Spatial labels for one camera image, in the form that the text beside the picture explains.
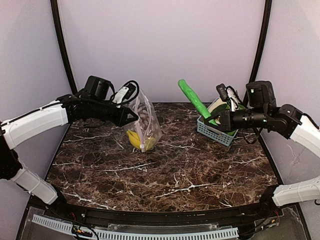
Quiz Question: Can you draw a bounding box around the green toy okra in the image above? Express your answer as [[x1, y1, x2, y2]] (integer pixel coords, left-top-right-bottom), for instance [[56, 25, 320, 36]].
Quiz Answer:
[[178, 79, 212, 119]]

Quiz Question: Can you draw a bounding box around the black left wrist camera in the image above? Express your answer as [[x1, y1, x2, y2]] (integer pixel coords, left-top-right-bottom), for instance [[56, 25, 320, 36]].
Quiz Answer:
[[112, 80, 140, 106]]

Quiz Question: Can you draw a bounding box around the yellow toy banana bunch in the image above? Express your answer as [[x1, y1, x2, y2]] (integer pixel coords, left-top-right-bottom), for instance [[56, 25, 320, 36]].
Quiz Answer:
[[126, 129, 156, 152]]

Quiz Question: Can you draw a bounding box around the blue plastic vegetable basket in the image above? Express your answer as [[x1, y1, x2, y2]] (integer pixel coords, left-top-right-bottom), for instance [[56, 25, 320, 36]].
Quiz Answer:
[[197, 103, 238, 147]]

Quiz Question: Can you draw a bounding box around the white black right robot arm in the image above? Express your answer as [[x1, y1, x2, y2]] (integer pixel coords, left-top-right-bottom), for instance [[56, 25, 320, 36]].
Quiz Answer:
[[204, 80, 320, 207]]

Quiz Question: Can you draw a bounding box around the black right frame post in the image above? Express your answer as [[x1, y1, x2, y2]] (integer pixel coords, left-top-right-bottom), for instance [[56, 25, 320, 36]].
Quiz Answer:
[[243, 0, 273, 106]]

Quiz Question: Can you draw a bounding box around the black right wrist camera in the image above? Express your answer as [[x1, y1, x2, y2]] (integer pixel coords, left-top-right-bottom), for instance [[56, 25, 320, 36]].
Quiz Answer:
[[216, 83, 238, 103]]

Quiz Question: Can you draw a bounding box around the black left frame post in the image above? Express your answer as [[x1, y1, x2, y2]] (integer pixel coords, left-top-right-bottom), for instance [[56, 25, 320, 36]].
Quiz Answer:
[[50, 0, 78, 94]]

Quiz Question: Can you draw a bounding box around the dark green toy cucumber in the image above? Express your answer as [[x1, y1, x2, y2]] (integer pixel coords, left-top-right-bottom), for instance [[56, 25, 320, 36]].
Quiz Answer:
[[211, 103, 230, 116]]

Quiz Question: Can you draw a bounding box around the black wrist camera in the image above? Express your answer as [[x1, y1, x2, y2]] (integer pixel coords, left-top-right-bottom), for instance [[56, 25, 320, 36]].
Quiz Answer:
[[112, 80, 140, 106], [216, 83, 238, 103]]

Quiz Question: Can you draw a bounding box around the clear zip top bag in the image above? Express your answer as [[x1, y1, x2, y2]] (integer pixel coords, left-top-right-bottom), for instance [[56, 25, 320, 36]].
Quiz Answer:
[[123, 90, 162, 150]]

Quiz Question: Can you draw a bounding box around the grey slotted cable duct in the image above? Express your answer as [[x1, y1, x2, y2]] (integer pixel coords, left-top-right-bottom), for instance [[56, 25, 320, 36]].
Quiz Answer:
[[31, 214, 239, 240]]

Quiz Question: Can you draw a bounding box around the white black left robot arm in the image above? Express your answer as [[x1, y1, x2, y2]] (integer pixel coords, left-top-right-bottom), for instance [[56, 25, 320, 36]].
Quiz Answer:
[[0, 75, 140, 206]]

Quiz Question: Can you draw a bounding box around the black frame post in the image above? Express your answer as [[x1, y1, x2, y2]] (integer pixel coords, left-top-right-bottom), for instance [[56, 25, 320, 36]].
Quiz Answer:
[[243, 0, 273, 106], [50, 0, 78, 94]]

